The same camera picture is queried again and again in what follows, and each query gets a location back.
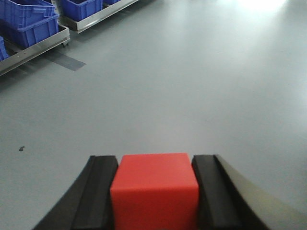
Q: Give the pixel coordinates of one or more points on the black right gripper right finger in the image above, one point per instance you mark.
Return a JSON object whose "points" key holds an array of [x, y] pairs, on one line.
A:
{"points": [[221, 206]]}

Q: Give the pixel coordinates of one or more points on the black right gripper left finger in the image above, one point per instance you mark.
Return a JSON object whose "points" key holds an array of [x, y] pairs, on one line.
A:
{"points": [[86, 205]]}

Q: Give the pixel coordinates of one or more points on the grey floor tape patch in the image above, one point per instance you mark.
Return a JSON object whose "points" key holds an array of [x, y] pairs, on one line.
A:
{"points": [[65, 61]]}

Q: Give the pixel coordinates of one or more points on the steel cart near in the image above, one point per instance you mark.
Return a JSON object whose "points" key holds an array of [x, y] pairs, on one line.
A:
{"points": [[20, 55]]}

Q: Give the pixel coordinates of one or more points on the steel cart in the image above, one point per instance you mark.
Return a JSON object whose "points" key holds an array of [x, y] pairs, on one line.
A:
{"points": [[20, 55], [109, 10]]}

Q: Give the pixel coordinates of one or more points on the steel cart far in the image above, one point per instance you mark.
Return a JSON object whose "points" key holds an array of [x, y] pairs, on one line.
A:
{"points": [[109, 10]]}

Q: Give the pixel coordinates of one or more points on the blue stacked crate on cart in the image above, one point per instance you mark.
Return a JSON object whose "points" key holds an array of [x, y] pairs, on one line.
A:
{"points": [[27, 22]]}

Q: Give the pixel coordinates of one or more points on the blue crate on far cart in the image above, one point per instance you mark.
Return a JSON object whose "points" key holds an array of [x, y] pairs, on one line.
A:
{"points": [[78, 10]]}

